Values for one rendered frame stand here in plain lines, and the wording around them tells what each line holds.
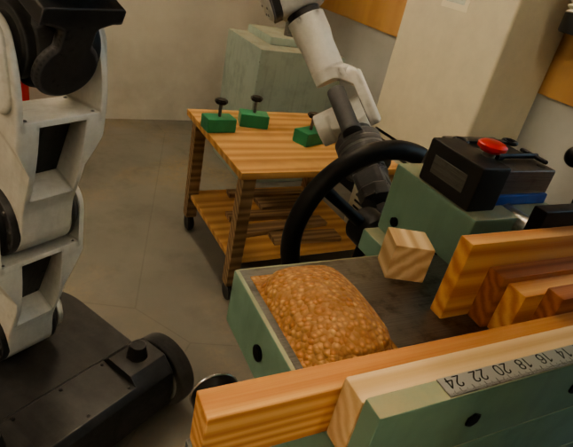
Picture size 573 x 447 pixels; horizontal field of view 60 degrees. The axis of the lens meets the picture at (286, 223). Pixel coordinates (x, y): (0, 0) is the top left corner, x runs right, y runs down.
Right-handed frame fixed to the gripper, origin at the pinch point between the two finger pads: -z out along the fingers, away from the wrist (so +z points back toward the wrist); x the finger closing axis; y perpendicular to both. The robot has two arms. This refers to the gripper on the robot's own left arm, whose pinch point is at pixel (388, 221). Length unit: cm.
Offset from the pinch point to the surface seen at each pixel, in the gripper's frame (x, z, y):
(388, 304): 38.7, -21.9, 3.9
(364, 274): 37.2, -18.1, 2.3
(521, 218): 27.6, -16.2, 17.6
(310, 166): -58, 52, -28
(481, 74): -77, 64, 34
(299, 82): -114, 132, -36
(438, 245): 28.6, -15.7, 8.9
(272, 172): -44, 48, -36
